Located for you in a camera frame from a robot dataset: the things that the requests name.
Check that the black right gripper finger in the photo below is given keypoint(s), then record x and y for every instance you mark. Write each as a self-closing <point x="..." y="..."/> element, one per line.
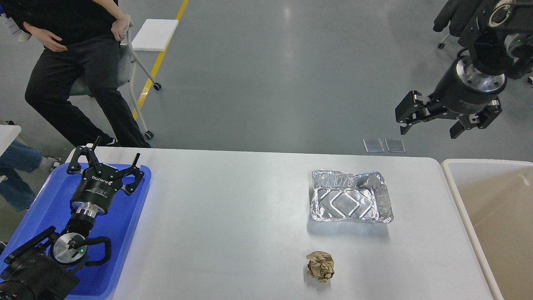
<point x="416" y="108"/>
<point x="481" y="119"/>

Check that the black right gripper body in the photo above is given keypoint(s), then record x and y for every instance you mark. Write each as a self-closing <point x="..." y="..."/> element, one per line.
<point x="465" y="90"/>

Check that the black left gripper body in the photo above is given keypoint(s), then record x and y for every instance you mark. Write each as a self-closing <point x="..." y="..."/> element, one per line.
<point x="96" y="190"/>

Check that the aluminium foil tray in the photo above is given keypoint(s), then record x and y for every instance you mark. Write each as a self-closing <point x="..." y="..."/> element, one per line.
<point x="339" y="196"/>

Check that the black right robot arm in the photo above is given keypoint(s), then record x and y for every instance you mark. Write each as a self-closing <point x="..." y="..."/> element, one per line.
<point x="496" y="45"/>

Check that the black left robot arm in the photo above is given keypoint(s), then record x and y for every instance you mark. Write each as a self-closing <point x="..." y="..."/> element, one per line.
<point x="45" y="267"/>

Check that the blue plastic tray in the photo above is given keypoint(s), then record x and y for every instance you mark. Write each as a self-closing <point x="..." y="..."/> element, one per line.
<point x="51" y="208"/>

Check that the right transparent floor plate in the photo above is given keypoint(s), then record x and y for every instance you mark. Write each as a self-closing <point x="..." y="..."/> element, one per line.
<point x="395" y="145"/>

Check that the transparent floor plate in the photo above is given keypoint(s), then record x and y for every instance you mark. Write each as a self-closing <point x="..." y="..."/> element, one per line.
<point x="373" y="145"/>
<point x="395" y="145"/>

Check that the left transparent floor plate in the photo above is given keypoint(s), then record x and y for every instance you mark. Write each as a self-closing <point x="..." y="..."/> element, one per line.
<point x="373" y="145"/>

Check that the seated person in black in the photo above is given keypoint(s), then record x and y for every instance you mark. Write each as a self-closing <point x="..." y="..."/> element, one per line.
<point x="80" y="38"/>

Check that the grey rolling chair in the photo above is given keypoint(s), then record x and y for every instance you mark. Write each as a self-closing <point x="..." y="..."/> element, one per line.
<point x="128" y="63"/>

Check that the dark jacket on chair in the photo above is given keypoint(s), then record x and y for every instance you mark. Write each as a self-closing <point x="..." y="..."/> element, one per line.
<point x="456" y="14"/>

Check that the beige plastic bin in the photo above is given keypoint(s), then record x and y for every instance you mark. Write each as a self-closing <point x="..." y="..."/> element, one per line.
<point x="495" y="202"/>

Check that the person leg in jeans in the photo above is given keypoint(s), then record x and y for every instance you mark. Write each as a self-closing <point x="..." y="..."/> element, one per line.
<point x="20" y="157"/>

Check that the white side table corner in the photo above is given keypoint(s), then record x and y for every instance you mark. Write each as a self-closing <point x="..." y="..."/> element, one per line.
<point x="8" y="133"/>

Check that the white foam board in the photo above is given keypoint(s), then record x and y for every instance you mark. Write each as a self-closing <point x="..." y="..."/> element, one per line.
<point x="154" y="35"/>

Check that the crumpled brown paper ball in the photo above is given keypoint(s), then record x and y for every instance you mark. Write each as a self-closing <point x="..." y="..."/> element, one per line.
<point x="320" y="266"/>

